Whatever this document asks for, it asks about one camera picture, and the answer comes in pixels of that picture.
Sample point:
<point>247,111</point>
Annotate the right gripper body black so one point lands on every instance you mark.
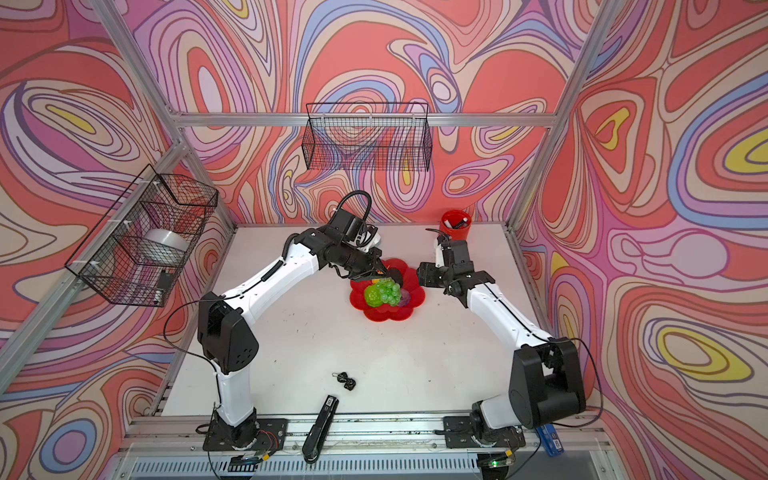
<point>434,276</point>

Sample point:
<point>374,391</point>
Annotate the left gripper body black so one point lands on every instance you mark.
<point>361,265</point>

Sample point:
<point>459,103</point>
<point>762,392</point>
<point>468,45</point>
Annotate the green fake grape bunch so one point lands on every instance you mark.
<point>388,291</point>

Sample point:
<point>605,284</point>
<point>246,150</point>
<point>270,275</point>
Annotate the purple fake fig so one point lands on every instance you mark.
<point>405,297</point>

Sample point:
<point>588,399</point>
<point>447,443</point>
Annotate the green fake custard apple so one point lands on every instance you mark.
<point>373,296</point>

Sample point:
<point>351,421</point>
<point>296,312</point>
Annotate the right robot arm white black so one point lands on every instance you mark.
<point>546,382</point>

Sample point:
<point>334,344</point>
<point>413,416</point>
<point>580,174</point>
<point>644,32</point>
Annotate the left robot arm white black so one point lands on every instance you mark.
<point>347,243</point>

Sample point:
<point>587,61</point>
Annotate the red flower-shaped fruit bowl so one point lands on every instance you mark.
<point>387,312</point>

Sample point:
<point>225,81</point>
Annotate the red cylindrical pen cup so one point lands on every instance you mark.
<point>454,216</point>

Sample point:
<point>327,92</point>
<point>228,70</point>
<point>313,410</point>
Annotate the black marker in cup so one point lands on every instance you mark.
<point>459,225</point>

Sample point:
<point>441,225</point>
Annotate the small black key fob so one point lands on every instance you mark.
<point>348,382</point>

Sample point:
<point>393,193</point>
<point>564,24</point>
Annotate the black stapler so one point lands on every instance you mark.
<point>317,435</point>

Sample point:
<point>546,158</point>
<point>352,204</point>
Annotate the white tape roll in basket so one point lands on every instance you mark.
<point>163,247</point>

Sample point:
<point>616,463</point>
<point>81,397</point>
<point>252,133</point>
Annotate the black wire basket back wall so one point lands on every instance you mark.
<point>367,136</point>

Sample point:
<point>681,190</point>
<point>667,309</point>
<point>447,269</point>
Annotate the black wire basket wall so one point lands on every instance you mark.
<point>159,221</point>
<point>367,136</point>

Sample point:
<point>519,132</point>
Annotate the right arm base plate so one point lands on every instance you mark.
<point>470,431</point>

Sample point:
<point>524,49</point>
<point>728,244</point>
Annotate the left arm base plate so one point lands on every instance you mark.
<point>261,435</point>

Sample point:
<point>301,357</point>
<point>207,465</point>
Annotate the blue box at rail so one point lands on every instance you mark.
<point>550,440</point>

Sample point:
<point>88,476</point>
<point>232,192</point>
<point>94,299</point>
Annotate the black wire basket left wall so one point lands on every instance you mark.
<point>159,221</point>

